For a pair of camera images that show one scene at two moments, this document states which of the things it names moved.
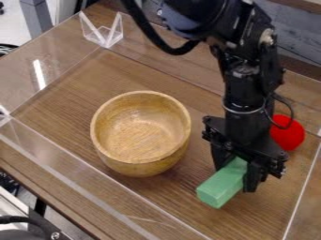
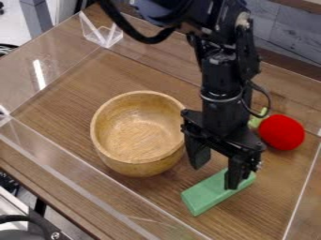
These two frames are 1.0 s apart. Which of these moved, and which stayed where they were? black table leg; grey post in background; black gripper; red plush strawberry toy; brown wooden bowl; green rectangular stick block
Moved: black gripper; green rectangular stick block
Stayed: grey post in background; black table leg; brown wooden bowl; red plush strawberry toy
